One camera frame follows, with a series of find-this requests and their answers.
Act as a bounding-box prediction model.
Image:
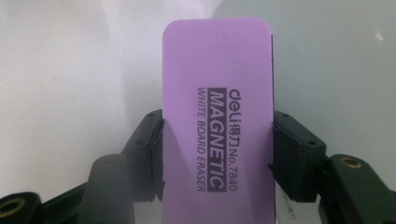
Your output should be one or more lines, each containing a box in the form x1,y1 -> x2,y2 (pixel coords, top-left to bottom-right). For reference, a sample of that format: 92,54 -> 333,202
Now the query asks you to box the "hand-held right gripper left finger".
120,108 -> 165,203

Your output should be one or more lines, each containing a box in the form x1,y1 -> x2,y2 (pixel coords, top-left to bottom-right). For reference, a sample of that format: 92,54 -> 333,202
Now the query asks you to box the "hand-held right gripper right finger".
269,110 -> 329,203

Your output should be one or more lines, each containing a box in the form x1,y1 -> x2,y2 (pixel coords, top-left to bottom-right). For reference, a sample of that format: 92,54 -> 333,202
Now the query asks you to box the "purple whiteboard eraser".
161,17 -> 276,224

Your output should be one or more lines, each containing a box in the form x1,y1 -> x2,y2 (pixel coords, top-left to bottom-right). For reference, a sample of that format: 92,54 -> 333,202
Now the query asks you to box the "small frosted glass whiteboard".
212,0 -> 396,190

